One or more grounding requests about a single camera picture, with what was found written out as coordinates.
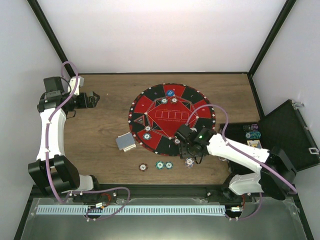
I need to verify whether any teal poker chip stack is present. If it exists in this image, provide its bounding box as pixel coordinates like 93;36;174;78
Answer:
155;161;165;170

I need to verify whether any brown poker chip stack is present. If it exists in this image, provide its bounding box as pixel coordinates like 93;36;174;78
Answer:
139;163;148;172

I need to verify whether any blue round blind button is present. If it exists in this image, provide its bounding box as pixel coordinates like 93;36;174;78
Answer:
166;89;175;97

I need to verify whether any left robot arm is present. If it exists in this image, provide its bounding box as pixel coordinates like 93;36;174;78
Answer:
28;76;102;202

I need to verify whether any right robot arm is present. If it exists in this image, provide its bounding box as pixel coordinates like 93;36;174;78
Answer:
175;125;297;202

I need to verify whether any purple white poker chip stack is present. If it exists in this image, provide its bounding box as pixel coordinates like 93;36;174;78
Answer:
185;158;195;168

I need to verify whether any round red black poker mat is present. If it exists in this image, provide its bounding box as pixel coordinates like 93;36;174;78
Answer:
128;83;216;157

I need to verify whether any blue playing card deck box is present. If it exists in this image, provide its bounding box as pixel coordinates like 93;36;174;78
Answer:
115;132;136;153

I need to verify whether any teal chip row in case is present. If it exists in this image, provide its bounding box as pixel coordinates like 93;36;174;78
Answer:
245;131;262;140

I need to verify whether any card deck in case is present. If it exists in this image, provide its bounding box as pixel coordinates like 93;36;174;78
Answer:
246;139;262;149

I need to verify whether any purple chip in case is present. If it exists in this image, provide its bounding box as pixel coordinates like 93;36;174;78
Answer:
250;123;259;132

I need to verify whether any black poker set case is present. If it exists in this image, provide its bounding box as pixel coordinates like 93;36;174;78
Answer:
225;99;320;172

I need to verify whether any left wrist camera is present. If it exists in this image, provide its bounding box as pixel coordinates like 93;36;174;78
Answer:
67;76;84;96

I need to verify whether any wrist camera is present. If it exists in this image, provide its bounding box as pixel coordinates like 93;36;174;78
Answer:
67;76;84;96
175;124;198;142

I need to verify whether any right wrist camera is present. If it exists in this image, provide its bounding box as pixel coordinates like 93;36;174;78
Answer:
175;124;198;142

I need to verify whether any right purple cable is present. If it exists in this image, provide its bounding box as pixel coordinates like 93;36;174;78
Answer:
185;104;298;222

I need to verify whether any purple cable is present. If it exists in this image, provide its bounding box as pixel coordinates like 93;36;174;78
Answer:
45;61;131;223
185;104;298;222

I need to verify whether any black aluminium frame rail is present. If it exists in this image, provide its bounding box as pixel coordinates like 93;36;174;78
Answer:
32;183;296;198

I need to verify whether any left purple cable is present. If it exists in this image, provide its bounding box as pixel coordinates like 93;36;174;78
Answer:
45;61;131;223

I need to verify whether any light blue slotted cable duct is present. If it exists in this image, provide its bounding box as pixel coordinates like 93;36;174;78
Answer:
35;205;226;217

